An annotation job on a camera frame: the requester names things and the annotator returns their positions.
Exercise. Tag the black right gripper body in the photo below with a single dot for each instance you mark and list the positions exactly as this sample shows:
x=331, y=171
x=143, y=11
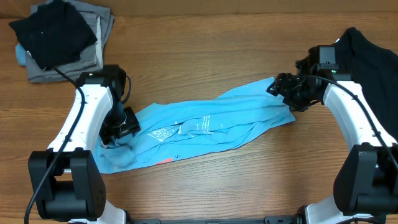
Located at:
x=295, y=94

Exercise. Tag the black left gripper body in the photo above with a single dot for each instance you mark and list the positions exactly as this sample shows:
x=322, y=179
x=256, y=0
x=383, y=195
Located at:
x=120, y=122

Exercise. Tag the light blue t-shirt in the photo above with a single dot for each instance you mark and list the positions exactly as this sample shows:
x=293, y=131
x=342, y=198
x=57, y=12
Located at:
x=179, y=131

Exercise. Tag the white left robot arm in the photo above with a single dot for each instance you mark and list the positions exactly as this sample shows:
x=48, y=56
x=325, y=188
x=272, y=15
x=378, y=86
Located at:
x=66, y=181

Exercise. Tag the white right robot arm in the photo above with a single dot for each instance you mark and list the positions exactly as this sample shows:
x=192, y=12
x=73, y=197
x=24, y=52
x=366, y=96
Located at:
x=365, y=189

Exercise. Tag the black shirt at right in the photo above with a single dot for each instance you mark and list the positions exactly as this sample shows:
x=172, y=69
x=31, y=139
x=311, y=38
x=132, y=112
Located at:
x=375, y=69

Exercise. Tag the folded grey shirt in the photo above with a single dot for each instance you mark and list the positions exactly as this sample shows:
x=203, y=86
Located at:
x=100, y=20

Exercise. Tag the folded black shirt on stack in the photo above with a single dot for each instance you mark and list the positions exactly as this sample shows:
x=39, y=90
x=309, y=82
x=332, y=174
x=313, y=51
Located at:
x=54, y=35

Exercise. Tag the folded light blue shirt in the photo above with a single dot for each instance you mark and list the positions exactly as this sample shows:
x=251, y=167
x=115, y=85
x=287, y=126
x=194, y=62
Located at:
x=20, y=54

